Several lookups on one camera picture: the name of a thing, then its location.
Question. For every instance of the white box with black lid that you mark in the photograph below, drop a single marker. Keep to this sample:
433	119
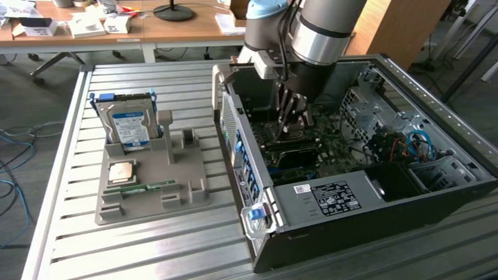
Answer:
38	27

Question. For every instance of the black fan shroud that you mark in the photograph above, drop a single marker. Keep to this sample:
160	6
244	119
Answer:
396	182

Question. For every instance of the grey parts rack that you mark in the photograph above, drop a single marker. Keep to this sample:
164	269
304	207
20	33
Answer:
154	178

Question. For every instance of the hard disk with blue carrier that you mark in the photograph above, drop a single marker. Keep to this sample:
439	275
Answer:
128	125

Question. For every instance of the brown cardboard box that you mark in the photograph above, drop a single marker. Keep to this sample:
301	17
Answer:
237	8

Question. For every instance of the blue case latch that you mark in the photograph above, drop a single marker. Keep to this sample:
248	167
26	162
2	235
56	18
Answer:
257	213

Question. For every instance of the small white labelled box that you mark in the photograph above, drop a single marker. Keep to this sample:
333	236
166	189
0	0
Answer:
116	24

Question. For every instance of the wooden desk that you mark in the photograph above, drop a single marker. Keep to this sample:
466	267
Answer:
57	41

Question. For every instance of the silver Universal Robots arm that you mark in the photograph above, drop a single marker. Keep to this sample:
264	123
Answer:
323	32

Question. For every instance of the black lamp base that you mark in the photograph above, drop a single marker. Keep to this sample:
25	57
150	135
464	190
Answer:
172	14

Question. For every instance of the tape roll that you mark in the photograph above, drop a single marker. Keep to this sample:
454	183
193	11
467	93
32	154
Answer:
81	3

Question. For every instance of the wooden cabinet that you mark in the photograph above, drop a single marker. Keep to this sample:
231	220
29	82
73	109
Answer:
412	32

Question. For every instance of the grey cup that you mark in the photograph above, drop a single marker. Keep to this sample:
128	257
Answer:
62	3

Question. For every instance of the silver CPU chip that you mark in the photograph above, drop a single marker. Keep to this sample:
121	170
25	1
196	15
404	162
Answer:
121	173

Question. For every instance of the blue expansion slot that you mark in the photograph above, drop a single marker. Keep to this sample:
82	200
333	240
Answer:
272	169

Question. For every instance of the metal disk bay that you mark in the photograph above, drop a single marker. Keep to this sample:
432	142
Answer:
443	172

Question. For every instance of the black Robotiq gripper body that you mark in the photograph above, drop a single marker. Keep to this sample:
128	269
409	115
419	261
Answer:
308	80

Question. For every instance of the white paper stack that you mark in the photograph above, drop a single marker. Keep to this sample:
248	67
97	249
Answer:
229	24

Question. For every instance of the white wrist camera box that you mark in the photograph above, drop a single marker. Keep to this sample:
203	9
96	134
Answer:
265	65

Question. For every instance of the green motherboard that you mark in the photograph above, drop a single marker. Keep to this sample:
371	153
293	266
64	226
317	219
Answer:
337	148

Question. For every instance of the green RAM stick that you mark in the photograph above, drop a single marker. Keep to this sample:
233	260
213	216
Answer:
136	189

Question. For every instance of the black open PC case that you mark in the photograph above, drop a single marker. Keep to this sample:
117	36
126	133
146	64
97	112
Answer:
349	233

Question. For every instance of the grey power supply unit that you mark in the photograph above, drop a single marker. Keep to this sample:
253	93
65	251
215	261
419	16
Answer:
295	201

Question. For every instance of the Nvidia graphics card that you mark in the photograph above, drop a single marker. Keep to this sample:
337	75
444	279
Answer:
297	158

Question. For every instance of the white box with tape roll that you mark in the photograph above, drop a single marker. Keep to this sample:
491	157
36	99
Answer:
86	27

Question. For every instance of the grey chipset heatsink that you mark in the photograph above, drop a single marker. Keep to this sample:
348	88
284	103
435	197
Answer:
331	171

